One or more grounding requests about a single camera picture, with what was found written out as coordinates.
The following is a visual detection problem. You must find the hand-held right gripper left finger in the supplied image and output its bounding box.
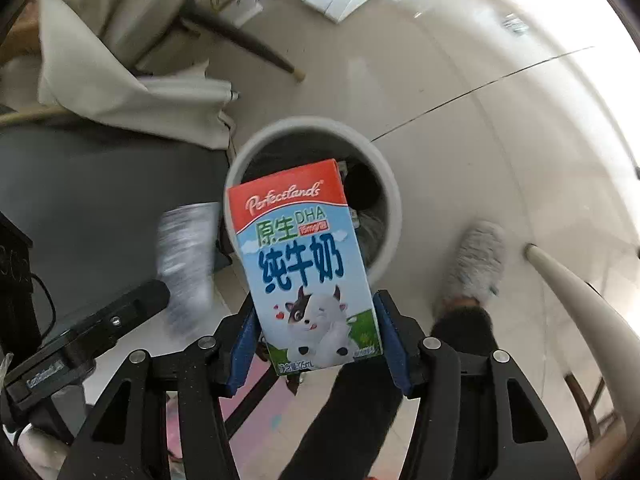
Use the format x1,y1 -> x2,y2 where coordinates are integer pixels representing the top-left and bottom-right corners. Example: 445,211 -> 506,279
57,290 -> 266,480

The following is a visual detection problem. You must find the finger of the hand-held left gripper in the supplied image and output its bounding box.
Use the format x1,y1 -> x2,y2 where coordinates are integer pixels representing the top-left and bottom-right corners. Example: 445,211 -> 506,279
92,280 -> 171,346

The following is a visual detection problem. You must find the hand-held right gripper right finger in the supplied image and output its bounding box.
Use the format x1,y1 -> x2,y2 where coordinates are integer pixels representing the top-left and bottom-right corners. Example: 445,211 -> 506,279
372,289 -> 583,480

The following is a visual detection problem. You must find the blue white milk carton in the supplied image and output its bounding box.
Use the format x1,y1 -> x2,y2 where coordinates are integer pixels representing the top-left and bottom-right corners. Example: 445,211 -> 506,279
226,158 -> 385,377

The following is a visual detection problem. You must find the white round trash bin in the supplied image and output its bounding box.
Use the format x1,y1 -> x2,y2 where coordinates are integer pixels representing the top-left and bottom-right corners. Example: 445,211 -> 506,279
223,117 -> 402,281

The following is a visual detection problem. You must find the person's right leg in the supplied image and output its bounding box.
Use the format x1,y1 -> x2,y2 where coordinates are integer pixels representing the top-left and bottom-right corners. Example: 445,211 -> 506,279
300,305 -> 501,480

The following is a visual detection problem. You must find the pink striped box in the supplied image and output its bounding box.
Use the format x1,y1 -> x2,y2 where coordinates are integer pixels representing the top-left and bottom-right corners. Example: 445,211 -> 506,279
165,350 -> 306,463

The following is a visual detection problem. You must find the black electronic box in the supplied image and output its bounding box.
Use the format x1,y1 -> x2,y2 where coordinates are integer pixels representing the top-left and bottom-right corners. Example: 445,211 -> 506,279
0,212 -> 36,346

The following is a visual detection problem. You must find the grey sofa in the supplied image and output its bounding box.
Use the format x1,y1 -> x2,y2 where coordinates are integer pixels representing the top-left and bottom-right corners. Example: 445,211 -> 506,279
0,122 -> 236,321

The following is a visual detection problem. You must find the grey fluffy slipper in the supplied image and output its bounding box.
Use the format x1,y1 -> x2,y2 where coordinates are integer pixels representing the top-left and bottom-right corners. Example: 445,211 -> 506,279
442,220 -> 507,311

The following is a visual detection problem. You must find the cream cloth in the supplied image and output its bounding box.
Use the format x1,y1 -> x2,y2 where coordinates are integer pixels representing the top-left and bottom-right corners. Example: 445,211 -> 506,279
37,0 -> 238,151

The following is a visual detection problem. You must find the dark-legged upholstered chair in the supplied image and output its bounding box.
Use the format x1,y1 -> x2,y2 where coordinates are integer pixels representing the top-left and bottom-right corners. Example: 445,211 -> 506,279
130,0 -> 306,82

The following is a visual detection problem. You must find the small clear plastic wrapper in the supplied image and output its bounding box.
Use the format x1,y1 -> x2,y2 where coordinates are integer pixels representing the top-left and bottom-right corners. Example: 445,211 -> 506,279
501,14 -> 530,37

